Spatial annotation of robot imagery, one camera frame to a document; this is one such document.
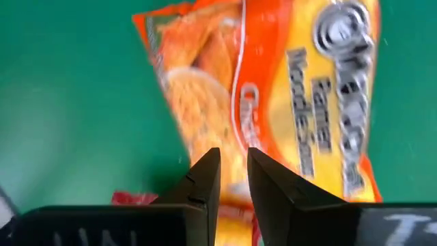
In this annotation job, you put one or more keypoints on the orange Maruchan noodle packet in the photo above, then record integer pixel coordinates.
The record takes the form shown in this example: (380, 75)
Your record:
(273, 85)

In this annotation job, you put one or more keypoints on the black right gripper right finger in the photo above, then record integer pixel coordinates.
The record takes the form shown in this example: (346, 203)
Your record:
(290, 212)

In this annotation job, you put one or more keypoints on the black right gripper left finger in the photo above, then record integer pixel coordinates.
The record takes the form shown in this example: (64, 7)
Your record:
(205, 184)

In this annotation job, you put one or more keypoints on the green table mat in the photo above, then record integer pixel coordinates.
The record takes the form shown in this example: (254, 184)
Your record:
(68, 85)

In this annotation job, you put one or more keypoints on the red Maruchan noodle packet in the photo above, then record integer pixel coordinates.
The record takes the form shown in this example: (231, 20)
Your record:
(133, 198)

